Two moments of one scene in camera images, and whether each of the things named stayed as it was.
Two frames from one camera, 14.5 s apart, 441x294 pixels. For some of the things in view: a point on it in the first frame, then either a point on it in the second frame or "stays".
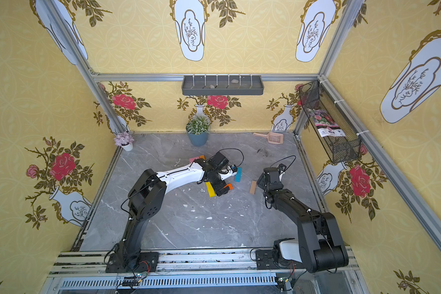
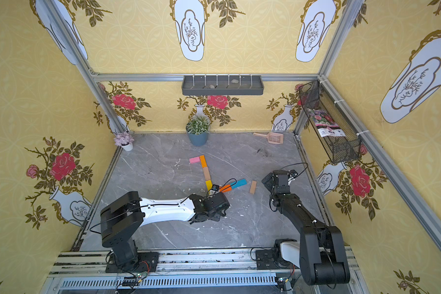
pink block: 191,160 stays
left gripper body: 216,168 → 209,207
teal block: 237,177 → 236,184
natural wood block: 253,187 stays
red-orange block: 229,185 stays
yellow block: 211,189 stays
